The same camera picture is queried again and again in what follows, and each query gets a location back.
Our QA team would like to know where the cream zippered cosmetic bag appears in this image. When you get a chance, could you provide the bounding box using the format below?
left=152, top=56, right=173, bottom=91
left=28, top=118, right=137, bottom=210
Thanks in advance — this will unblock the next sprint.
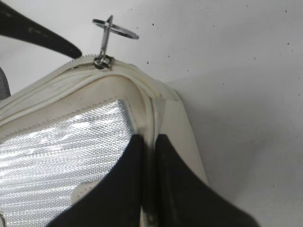
left=0, top=55, right=207, bottom=227

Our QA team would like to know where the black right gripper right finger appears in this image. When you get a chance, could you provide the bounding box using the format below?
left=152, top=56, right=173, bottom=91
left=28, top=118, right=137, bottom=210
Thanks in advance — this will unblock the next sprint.
left=155, top=134, right=258, bottom=227

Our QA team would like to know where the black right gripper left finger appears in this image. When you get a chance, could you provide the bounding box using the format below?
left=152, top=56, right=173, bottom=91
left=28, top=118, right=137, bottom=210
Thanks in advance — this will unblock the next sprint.
left=49, top=135, right=143, bottom=227

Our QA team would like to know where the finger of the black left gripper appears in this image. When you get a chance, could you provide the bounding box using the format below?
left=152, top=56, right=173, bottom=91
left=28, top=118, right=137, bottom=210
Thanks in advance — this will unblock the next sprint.
left=0, top=2, right=82, bottom=58

